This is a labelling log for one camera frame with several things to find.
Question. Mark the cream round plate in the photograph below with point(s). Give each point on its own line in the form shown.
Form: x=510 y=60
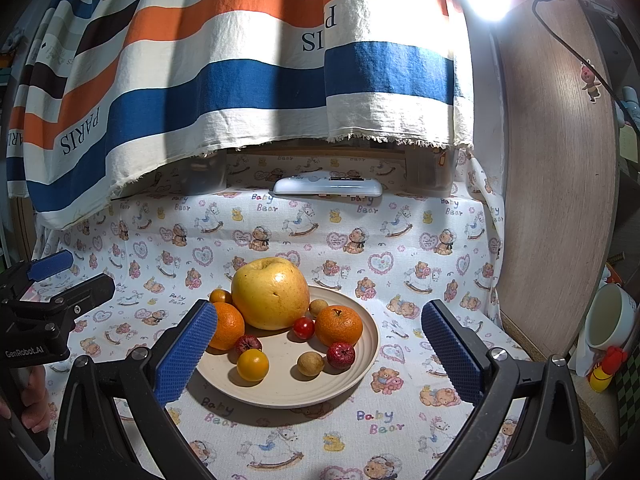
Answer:
x=300 y=390

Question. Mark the red cherry tomato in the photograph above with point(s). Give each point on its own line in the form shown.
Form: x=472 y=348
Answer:
x=303 y=328

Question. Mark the large yellow pomelo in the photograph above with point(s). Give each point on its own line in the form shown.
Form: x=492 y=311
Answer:
x=270 y=292

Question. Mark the clear plastic box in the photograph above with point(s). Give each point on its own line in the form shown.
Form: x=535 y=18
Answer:
x=430 y=172
x=206 y=175

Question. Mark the tangerine with stem dimple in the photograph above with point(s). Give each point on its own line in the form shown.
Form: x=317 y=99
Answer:
x=338 y=326

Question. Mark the striped hanging cloth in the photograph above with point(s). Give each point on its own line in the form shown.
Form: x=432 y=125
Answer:
x=250 y=85

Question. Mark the cartoon sticker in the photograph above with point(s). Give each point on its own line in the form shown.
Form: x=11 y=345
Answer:
x=590 y=80

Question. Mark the red and yellow toy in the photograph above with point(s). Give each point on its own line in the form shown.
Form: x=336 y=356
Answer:
x=607 y=367

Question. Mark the flat white device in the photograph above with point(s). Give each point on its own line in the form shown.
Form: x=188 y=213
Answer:
x=327 y=187

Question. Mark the brown longan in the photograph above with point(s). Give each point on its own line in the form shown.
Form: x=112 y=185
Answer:
x=318 y=307
x=307 y=364

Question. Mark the yellow cherry tomato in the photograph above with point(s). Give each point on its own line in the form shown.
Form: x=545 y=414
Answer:
x=252 y=365

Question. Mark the blue and white bottle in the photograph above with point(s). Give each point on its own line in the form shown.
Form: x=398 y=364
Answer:
x=631 y=107

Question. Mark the person's left hand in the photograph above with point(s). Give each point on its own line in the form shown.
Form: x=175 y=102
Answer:
x=36 y=397

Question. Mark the small orange-yellow citrus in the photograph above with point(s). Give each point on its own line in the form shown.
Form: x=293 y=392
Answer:
x=220 y=296

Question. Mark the wooden side panel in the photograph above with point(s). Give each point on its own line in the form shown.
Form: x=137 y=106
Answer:
x=550 y=185

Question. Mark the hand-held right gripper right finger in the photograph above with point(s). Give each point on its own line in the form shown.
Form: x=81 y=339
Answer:
x=452 y=355

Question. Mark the white mug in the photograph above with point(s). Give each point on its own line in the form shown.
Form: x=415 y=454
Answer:
x=607 y=317

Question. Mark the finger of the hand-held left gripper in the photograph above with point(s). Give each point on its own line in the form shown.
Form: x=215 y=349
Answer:
x=50 y=264
x=85 y=292

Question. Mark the smooth round orange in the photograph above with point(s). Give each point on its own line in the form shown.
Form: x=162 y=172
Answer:
x=227 y=327

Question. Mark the bear print cloth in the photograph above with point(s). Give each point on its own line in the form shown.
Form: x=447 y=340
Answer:
x=400 y=240

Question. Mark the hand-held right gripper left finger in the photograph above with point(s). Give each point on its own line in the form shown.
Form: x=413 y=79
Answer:
x=187 y=355

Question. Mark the green checkered cloth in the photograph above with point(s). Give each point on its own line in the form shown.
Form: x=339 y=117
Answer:
x=629 y=395

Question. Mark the small red hawthorn fruit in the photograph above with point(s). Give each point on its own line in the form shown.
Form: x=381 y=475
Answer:
x=341 y=356
x=248 y=344

